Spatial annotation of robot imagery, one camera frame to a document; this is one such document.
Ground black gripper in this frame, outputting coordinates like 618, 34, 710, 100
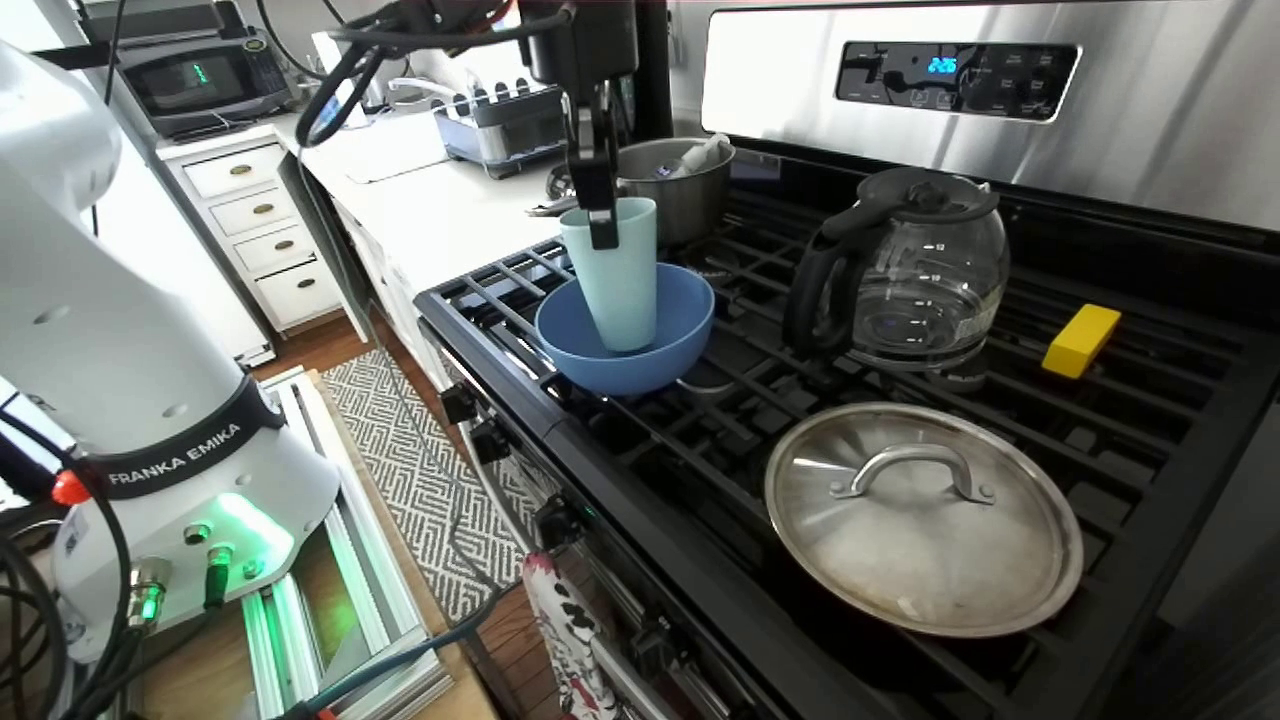
530, 0, 649, 257

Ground aluminium robot stand frame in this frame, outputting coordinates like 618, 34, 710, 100
237, 363, 456, 720

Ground white kitchen counter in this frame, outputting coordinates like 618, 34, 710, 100
279, 108, 577, 392

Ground yellow sponge block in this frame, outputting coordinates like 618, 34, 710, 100
1041, 298, 1127, 383

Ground blue plastic bowl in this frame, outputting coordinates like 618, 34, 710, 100
531, 261, 720, 402

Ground grey white patterned rug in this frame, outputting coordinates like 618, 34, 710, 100
314, 342, 531, 628

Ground stainless steel pan lid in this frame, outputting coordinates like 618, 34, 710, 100
759, 399, 1089, 643

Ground glass coffee carafe black handle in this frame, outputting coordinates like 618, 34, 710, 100
782, 164, 1016, 392

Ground black stove knob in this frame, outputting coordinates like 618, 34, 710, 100
467, 417, 522, 470
439, 379, 484, 426
531, 492, 589, 552

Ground stainless steel pot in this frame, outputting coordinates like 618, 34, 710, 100
613, 133, 740, 253

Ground light teal plastic cup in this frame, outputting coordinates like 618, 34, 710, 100
557, 193, 663, 360

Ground grey blue countertop appliance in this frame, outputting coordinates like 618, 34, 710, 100
434, 75, 572, 178

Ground black monitor screen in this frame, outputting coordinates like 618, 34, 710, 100
116, 27, 303, 144

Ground black cable bundle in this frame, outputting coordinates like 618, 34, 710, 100
251, 0, 579, 153

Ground black gas stove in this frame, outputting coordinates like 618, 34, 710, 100
413, 0, 1280, 720

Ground white towel with red print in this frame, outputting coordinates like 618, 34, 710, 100
516, 547, 675, 720

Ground small white utensil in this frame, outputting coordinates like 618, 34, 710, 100
659, 129, 740, 184

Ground white drawer cabinet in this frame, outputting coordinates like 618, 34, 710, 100
158, 122, 348, 339

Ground black cables with red button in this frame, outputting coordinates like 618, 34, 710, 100
0, 396, 146, 720

